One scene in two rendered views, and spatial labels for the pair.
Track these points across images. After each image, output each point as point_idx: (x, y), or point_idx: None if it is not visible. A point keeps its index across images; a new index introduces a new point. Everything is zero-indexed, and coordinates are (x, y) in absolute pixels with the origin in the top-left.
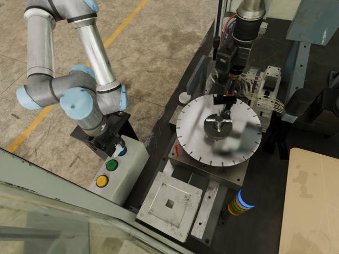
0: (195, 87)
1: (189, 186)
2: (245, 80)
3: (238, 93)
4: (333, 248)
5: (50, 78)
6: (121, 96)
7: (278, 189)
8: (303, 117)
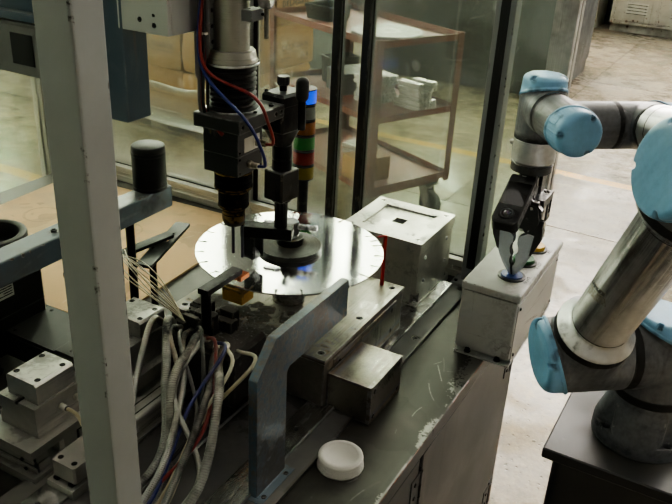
0: (290, 495)
1: (363, 227)
2: (136, 376)
3: (197, 311)
4: (153, 235)
5: (634, 119)
6: (542, 316)
7: (184, 283)
8: (47, 316)
